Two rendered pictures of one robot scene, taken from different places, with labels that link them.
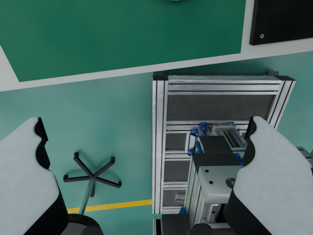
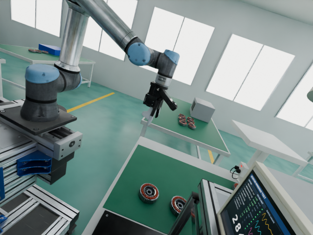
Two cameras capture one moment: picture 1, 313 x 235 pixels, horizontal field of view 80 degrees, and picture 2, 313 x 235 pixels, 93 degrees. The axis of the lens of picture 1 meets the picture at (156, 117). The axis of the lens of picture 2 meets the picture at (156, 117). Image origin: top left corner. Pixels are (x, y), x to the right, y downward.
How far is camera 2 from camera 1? 0.74 m
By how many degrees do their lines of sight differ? 69
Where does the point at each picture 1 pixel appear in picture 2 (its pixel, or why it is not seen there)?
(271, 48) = (93, 224)
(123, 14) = (142, 175)
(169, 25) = (132, 185)
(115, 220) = not seen: outside the picture
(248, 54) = (98, 210)
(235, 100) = not seen: outside the picture
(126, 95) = (75, 200)
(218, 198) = (77, 134)
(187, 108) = (30, 226)
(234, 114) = not seen: outside the picture
